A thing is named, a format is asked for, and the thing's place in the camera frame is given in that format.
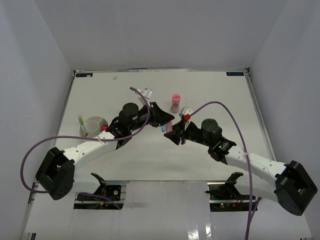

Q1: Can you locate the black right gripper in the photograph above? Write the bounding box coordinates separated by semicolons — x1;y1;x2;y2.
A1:
164;119;213;147

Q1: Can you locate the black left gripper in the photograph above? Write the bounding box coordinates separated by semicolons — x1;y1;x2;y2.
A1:
129;103;175;133

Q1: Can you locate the pink correction tape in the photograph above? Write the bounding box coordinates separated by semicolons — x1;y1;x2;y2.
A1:
166;121;173;133

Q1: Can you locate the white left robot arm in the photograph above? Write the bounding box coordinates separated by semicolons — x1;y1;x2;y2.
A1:
35;102;175;200

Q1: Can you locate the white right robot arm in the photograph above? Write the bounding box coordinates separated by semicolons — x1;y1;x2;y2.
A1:
164;118;318;216

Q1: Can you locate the blue correction tape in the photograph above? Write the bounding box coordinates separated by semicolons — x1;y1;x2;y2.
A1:
161;124;167;133

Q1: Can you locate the pink glue stick bottle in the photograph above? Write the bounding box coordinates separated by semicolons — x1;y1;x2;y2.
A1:
170;94;181;113

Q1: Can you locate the white round divided container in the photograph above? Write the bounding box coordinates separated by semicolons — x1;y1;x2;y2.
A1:
78;116;109;138

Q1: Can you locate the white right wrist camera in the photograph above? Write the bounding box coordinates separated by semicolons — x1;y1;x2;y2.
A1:
179;106;194;130

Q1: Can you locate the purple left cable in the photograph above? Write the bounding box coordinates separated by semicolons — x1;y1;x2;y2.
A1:
19;87;151;194

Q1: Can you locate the purple cable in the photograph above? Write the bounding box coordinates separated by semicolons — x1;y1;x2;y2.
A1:
187;101;262;240
19;87;151;194

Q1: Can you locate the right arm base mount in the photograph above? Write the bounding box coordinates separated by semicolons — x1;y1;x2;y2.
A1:
205;182;250;213

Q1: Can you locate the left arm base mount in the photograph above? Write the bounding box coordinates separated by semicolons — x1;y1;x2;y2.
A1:
73;184;126;210

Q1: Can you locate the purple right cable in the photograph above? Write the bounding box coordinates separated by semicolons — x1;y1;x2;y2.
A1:
187;101;262;240

